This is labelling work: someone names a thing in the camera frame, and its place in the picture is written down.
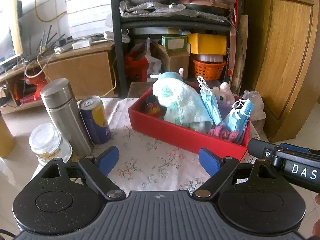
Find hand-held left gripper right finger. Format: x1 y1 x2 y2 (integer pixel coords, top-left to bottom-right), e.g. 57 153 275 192
192 148 283 201

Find clear plastic sheet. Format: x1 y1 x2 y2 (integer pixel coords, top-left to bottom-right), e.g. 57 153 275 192
119 0 187 18

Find striped knitted doll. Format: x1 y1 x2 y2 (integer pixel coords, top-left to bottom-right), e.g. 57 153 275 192
143 94 167 117

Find glass jar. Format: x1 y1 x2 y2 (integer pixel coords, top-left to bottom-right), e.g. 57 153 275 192
28 123 73 167

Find brown clay pot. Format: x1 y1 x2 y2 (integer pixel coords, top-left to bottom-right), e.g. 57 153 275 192
177 0 231 16

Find red plastic bag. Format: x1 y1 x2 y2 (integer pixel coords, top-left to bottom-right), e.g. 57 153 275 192
124 52 150 82

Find person's right hand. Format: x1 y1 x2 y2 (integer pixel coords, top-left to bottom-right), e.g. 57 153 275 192
310 193 320 239

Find white plush toy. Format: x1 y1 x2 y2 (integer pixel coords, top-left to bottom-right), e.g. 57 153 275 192
212 82 236 103

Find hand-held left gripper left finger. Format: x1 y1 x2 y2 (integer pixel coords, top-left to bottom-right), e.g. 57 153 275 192
37 145 127 201

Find wooden television stand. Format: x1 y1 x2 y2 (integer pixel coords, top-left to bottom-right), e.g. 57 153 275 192
0 41 116 115

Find black shelf rack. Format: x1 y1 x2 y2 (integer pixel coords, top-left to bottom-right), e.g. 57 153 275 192
110 0 245 98

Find pink pig plush toy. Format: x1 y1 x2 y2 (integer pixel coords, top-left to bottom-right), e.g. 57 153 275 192
147 67 186 82

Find orange cable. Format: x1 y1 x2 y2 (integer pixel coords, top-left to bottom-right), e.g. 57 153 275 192
34 0 68 23

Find yellow box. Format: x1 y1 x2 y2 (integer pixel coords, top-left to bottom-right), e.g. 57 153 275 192
187 33 228 55

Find black router with antennas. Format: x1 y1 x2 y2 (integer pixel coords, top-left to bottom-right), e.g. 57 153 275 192
37 24 73 56

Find brown cardboard box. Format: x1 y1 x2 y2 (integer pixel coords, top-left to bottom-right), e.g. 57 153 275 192
156 41 191 80

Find pink knitted cloth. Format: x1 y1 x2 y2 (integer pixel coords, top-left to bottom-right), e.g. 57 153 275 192
207 124 245 143

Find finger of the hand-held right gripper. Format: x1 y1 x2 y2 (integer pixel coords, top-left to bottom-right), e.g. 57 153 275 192
279 142 320 156
247 138 276 160

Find steel thermos flask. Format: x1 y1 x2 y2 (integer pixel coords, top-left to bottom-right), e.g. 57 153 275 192
40 78 94 157

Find green white towel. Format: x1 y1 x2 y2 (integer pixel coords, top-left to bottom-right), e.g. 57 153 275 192
152 78 214 131

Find red cardboard box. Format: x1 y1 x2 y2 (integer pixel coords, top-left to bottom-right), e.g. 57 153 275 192
128 81 251 161

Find crumpled white plastic bag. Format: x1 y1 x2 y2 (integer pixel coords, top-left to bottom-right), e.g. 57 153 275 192
241 89 266 122

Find green box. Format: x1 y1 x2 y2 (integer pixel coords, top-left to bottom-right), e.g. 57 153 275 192
161 35 188 52

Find wooden cabinet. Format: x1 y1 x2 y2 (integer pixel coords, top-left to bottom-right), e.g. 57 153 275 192
243 0 320 143

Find red plastic object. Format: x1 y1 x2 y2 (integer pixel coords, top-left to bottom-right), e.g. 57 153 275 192
13 76 47 103

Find red paper roll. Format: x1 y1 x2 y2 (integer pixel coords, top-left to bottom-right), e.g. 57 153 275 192
228 0 242 77

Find orange plastic basket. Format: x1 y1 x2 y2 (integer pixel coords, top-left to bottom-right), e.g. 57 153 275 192
192 57 227 81

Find blue face mask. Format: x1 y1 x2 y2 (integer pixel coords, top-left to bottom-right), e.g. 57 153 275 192
223 98 252 133
197 76 225 126

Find floral tablecloth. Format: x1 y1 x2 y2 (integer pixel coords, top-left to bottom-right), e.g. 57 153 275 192
37 96 261 193

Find white power adapter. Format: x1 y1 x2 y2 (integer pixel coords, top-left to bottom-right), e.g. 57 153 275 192
72 38 91 50

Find blue yellow drink can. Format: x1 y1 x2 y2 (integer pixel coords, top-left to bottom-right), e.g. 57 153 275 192
78 96 112 145

